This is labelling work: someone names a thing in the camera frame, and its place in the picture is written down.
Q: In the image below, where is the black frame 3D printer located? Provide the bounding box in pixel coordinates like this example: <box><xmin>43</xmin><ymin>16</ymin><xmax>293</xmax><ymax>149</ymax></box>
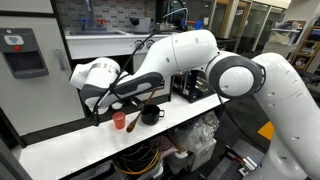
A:
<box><xmin>171</xmin><ymin>68</ymin><xmax>221</xmax><ymax>104</ymax></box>

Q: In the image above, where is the grey toy coffee maker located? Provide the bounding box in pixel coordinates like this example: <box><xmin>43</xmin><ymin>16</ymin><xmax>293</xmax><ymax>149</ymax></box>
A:
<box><xmin>129</xmin><ymin>17</ymin><xmax>152</xmax><ymax>34</ymax></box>

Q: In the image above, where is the thin wooden stick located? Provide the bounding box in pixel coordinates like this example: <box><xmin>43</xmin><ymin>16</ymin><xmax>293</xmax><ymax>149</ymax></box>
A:
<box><xmin>125</xmin><ymin>87</ymin><xmax>158</xmax><ymax>134</ymax></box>

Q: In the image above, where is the black pot with handle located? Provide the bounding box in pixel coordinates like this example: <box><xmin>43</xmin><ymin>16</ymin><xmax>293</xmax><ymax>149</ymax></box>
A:
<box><xmin>140</xmin><ymin>104</ymin><xmax>166</xmax><ymax>126</ymax></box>

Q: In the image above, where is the pink bag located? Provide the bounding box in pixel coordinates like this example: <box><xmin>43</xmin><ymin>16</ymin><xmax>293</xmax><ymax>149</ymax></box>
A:
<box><xmin>149</xmin><ymin>134</ymin><xmax>179</xmax><ymax>158</ymax></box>

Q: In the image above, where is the clear plastic bag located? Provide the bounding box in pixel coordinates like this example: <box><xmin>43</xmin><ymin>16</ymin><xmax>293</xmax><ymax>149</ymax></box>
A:
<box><xmin>173</xmin><ymin>111</ymin><xmax>221</xmax><ymax>158</ymax></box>

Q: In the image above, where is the white plastic container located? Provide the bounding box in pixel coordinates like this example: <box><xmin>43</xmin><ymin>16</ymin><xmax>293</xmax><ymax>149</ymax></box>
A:
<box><xmin>168</xmin><ymin>139</ymin><xmax>218</xmax><ymax>173</ymax></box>

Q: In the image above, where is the silver pot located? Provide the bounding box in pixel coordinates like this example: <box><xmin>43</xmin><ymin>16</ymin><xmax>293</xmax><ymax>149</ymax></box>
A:
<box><xmin>153</xmin><ymin>22</ymin><xmax>176</xmax><ymax>34</ymax></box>

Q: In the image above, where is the white cabinet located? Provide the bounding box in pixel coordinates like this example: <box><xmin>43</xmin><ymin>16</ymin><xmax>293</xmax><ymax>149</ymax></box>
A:
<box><xmin>262</xmin><ymin>41</ymin><xmax>296</xmax><ymax>59</ymax></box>

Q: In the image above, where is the toy kitchen sink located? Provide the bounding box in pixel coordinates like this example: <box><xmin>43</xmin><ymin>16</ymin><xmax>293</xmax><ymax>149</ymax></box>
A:
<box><xmin>68</xmin><ymin>30</ymin><xmax>126</xmax><ymax>37</ymax></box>

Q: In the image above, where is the yellow cable coil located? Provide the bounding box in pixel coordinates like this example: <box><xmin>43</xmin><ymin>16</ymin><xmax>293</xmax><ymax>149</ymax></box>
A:
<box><xmin>116</xmin><ymin>146</ymin><xmax>161</xmax><ymax>176</ymax></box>

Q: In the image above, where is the white toy fridge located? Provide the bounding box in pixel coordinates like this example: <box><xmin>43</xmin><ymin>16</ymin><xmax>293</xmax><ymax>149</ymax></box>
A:
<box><xmin>0</xmin><ymin>0</ymin><xmax>86</xmax><ymax>137</ymax></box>

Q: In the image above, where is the clear plastic storage bin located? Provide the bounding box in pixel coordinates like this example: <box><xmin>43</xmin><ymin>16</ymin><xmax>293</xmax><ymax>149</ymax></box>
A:
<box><xmin>112</xmin><ymin>146</ymin><xmax>165</xmax><ymax>180</ymax></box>

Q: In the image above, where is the grey fridge handle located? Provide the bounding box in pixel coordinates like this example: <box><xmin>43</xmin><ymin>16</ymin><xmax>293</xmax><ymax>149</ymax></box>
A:
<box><xmin>54</xmin><ymin>48</ymin><xmax>67</xmax><ymax>72</ymax></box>

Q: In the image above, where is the grey toy faucet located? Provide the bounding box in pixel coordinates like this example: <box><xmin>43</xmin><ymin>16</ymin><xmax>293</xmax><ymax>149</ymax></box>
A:
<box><xmin>79</xmin><ymin>0</ymin><xmax>108</xmax><ymax>33</ymax></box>

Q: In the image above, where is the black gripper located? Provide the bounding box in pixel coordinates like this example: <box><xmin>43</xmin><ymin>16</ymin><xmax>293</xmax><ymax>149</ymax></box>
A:
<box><xmin>126</xmin><ymin>96</ymin><xmax>148</xmax><ymax>114</ymax></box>

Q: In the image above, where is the grey fridge water dispenser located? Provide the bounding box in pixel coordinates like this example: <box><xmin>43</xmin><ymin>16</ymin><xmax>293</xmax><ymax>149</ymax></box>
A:
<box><xmin>0</xmin><ymin>28</ymin><xmax>49</xmax><ymax>80</ymax></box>

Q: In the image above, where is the red plastic cup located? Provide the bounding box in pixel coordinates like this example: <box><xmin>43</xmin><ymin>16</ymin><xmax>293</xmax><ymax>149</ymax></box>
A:
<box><xmin>111</xmin><ymin>111</ymin><xmax>127</xmax><ymax>130</ymax></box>

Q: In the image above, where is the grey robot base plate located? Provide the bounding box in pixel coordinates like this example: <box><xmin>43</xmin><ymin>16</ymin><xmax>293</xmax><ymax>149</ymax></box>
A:
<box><xmin>206</xmin><ymin>138</ymin><xmax>268</xmax><ymax>180</ymax></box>

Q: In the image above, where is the black bench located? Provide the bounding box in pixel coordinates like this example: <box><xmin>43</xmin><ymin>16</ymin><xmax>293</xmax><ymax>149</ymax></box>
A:
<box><xmin>301</xmin><ymin>68</ymin><xmax>320</xmax><ymax>99</ymax></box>

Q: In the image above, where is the wooden shelf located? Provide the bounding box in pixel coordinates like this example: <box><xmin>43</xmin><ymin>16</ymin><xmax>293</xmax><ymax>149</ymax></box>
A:
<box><xmin>288</xmin><ymin>19</ymin><xmax>320</xmax><ymax>73</ymax></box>

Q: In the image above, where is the blue plastic container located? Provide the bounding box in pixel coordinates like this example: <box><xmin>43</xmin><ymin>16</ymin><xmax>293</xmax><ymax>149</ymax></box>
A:
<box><xmin>193</xmin><ymin>19</ymin><xmax>203</xmax><ymax>32</ymax></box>

